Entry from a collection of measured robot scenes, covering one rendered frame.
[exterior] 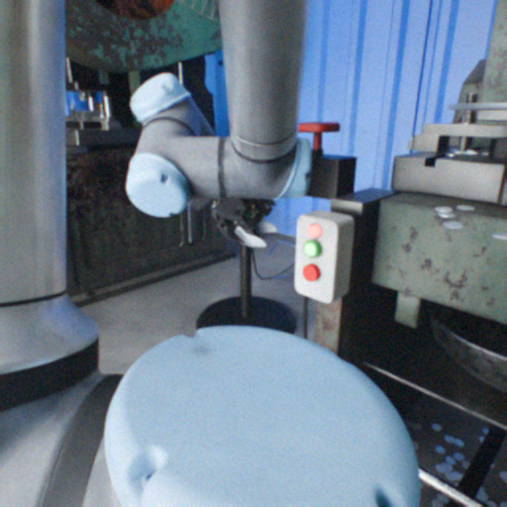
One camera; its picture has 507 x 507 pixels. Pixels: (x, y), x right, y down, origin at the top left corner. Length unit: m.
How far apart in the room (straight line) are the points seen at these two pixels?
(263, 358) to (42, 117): 0.14
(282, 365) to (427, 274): 0.51
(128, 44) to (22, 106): 1.46
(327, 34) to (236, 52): 2.03
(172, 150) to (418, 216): 0.38
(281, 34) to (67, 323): 0.27
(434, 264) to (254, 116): 0.38
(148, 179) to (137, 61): 1.21
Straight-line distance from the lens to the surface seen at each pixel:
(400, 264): 0.69
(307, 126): 0.71
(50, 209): 0.19
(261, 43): 0.36
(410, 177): 0.75
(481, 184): 0.72
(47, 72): 0.20
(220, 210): 0.67
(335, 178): 0.69
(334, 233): 0.60
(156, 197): 0.48
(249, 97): 0.39
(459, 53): 2.08
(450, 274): 0.66
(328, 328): 0.73
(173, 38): 1.75
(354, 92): 2.25
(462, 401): 0.82
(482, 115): 0.56
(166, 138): 0.51
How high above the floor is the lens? 0.78
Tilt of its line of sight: 20 degrees down
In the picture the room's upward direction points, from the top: straight up
